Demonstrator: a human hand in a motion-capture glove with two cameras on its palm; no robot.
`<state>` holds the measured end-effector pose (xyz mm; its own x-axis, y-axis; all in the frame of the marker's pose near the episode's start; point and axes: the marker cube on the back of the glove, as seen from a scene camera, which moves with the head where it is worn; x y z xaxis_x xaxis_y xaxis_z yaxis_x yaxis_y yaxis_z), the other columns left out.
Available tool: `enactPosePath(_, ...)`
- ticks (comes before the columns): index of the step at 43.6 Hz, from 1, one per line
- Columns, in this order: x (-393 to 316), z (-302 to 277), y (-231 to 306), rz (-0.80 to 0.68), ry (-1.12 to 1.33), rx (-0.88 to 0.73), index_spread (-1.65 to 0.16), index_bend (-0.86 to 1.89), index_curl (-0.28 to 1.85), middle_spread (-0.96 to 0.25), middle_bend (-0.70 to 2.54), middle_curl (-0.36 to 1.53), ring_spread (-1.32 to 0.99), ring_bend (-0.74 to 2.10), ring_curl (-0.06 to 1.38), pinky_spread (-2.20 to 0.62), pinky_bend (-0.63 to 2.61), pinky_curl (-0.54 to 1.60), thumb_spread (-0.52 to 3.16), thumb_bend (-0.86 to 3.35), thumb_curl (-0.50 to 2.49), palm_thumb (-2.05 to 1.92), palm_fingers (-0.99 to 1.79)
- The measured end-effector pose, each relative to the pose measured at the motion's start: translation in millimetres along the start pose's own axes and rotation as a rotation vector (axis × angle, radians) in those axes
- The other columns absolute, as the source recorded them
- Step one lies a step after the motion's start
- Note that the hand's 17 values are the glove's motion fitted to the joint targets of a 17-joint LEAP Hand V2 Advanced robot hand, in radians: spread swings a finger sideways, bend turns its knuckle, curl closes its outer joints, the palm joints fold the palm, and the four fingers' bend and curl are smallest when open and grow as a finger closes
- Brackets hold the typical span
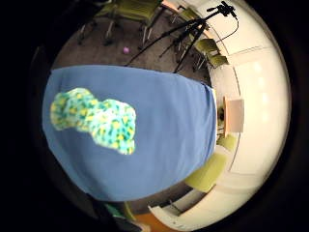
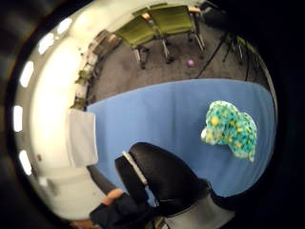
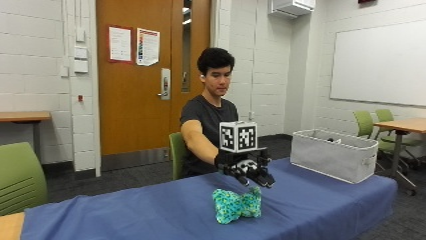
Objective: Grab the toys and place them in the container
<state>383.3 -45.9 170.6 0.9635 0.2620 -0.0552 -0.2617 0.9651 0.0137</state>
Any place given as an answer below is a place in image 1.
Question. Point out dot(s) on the blue tablecloth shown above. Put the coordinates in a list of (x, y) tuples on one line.
[(167, 129)]

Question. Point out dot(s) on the green yellow spotted soft toy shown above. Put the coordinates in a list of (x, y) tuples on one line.
[(106, 122)]

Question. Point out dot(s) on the small pink ball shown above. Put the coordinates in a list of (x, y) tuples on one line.
[(126, 50)]

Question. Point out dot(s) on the green chair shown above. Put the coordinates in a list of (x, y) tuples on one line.
[(206, 45), (207, 172), (135, 13), (217, 60)]

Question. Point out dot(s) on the light wooden table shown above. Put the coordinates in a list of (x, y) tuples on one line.
[(172, 5), (234, 115)]

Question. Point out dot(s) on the black camera tripod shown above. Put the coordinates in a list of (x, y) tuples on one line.
[(180, 35)]

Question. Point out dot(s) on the black camera on tripod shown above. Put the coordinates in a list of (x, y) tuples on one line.
[(225, 9)]

